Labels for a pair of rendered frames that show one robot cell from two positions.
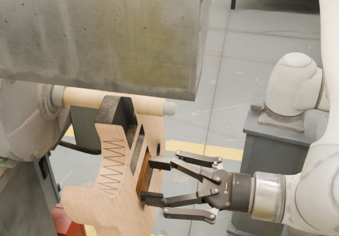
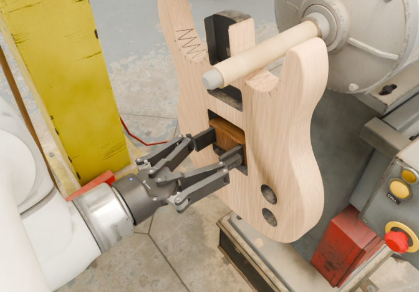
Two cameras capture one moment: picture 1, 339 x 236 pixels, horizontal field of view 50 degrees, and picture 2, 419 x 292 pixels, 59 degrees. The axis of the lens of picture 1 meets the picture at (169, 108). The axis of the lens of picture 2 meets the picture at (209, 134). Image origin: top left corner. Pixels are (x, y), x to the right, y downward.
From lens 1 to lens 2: 80 cm
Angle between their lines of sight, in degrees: 83
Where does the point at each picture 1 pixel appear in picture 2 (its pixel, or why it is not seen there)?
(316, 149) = (16, 132)
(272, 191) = (88, 193)
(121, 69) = not seen: outside the picture
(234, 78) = not seen: outside the picture
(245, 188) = (119, 181)
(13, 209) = (325, 121)
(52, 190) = not seen: hidden behind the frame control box
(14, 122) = not seen: outside the picture
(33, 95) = not seen: outside the picture
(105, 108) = (232, 12)
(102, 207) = (164, 19)
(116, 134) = (209, 29)
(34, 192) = (348, 151)
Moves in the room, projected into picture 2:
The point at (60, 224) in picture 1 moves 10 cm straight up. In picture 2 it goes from (346, 221) to (357, 203)
